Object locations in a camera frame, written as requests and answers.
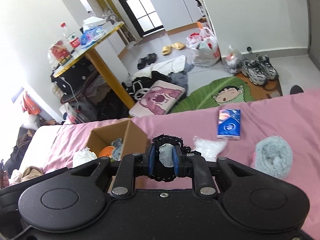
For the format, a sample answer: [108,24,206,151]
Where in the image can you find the left grey white sneaker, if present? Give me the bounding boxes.
[241,59,268,86]

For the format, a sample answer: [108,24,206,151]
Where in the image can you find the white sock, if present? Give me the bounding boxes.
[72,147,97,168]

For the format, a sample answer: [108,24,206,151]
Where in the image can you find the white charging cable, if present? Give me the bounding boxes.
[58,76,81,116]

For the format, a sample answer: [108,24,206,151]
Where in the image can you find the white crinkly plastic bag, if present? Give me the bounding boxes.
[193,136,228,162]

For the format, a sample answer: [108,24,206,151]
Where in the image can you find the pink bear cushion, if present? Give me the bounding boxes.
[129,80,185,118]

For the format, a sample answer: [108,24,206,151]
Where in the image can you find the grey-blue fluffy plush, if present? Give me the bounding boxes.
[251,136,293,179]

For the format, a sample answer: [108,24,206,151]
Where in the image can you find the white red plastic shopping bag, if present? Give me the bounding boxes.
[186,27,221,68]

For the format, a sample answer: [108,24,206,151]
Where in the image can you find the green leaf cartoon rug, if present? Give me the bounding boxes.
[170,74,283,113]

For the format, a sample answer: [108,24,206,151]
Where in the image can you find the black lace scrunchie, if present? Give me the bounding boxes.
[145,134,201,182]

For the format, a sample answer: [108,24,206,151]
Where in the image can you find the right yellow slipper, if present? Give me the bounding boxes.
[171,42,185,50]

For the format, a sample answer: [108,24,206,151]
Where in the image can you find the orange burger plush toy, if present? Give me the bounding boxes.
[99,146,116,158]

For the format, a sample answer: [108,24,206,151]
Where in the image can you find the orange garment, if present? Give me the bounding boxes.
[21,91,41,115]

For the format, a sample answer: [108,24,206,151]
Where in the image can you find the right grey white sneaker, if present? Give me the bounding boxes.
[256,54,279,80]

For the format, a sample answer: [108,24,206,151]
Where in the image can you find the yellow slipper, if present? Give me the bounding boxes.
[162,46,172,56]
[171,42,185,50]

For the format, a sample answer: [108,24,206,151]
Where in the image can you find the white towel on floor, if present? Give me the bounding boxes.
[131,55,187,81]

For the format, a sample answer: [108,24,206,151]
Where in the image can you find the black polka dot bag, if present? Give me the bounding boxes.
[50,57,97,95]

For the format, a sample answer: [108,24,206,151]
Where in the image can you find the grey white sneaker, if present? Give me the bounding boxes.
[241,59,268,86]
[256,54,279,80]

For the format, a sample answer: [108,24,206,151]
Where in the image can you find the brown cardboard box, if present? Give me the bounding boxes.
[86,120,149,159]

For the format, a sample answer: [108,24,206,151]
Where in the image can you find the black-framed glass door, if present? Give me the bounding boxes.
[118,0,163,37]

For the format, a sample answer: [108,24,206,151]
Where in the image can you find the red snack bag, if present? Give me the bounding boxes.
[48,40,72,66]

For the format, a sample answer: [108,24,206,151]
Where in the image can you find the blue tissue pack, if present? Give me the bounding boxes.
[217,109,241,140]

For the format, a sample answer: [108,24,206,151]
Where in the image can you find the pink bed sheet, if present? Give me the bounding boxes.
[42,88,320,240]

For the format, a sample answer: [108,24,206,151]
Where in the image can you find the clear water bottle red label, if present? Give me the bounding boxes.
[60,23,81,50]

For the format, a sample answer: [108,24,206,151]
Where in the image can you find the grey clothing on floor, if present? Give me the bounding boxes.
[168,63,194,94]

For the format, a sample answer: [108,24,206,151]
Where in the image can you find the round white gold-rimmed table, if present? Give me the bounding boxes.
[53,21,135,109]

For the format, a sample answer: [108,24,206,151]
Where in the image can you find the black clothes pile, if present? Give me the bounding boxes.
[122,71,172,102]

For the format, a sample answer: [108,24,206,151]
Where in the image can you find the black spray bottle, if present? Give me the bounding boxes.
[195,0,206,17]

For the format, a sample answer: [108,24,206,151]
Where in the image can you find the white kitchen cabinet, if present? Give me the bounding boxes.
[150,0,202,35]

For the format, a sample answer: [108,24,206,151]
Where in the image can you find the blue white wipes pack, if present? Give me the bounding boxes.
[80,27,104,49]

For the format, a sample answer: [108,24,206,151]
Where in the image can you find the left yellow slipper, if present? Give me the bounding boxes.
[162,46,172,56]

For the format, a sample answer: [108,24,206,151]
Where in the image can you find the white tissue box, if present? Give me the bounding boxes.
[82,16,106,30]

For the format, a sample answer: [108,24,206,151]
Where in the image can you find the clear plastic trash bag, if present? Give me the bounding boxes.
[222,45,243,74]

